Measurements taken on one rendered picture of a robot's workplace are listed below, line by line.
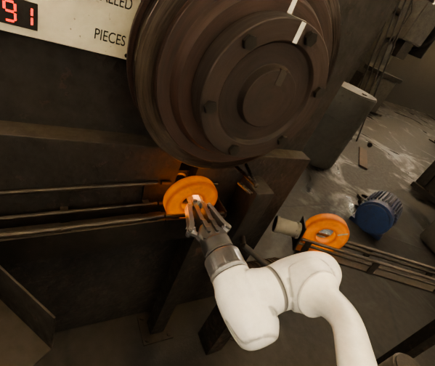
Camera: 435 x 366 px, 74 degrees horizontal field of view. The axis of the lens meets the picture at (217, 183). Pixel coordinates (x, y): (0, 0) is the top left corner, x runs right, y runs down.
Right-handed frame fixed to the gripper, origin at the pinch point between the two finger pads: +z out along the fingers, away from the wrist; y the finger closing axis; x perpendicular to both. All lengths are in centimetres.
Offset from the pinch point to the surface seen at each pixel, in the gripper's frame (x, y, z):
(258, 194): 3.4, 20.2, -3.1
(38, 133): 10.4, -37.5, 8.7
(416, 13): 128, 658, 431
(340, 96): -3, 223, 145
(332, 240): -5, 50, -17
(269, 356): -75, 55, -31
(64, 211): -8.4, -31.6, 3.1
